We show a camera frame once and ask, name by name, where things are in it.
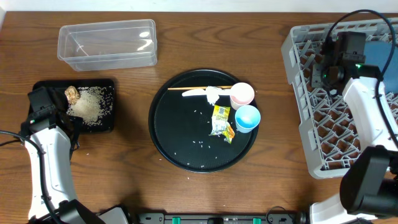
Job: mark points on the pile of rice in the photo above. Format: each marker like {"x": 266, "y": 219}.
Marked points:
{"x": 94, "y": 105}

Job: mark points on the large dark blue bowl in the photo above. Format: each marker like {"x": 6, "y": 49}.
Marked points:
{"x": 377, "y": 53}

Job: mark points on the grey dishwasher rack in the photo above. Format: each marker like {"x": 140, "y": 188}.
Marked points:
{"x": 327, "y": 129}

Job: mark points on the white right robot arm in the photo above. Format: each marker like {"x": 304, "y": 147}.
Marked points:
{"x": 365, "y": 193}

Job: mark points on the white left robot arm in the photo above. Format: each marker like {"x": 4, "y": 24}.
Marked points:
{"x": 50, "y": 136}

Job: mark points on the clear plastic bin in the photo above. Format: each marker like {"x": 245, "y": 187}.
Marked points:
{"x": 108, "y": 45}

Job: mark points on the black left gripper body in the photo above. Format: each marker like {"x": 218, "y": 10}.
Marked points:
{"x": 72, "y": 123}

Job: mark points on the brown food scrap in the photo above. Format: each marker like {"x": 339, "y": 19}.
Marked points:
{"x": 72, "y": 95}

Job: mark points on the black rectangular waste tray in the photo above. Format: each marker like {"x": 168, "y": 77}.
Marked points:
{"x": 62, "y": 85}

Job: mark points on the pink cup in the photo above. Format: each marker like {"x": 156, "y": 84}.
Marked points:
{"x": 241, "y": 94}

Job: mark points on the light blue cup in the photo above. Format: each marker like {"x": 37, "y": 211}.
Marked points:
{"x": 247, "y": 118}

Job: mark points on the wooden chopstick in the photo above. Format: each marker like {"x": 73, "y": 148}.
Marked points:
{"x": 198, "y": 87}

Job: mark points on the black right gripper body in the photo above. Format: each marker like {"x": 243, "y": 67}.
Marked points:
{"x": 319, "y": 75}

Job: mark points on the yellow snack wrapper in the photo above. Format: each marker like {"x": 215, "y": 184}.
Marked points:
{"x": 220, "y": 124}

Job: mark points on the white plastic spoon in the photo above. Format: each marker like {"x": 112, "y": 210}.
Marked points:
{"x": 198, "y": 92}

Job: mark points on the crumpled white tissue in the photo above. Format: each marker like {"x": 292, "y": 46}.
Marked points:
{"x": 212, "y": 94}

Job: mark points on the round black serving tray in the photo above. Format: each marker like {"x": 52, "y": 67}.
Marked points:
{"x": 180, "y": 127}

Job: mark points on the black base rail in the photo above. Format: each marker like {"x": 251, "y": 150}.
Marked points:
{"x": 278, "y": 217}

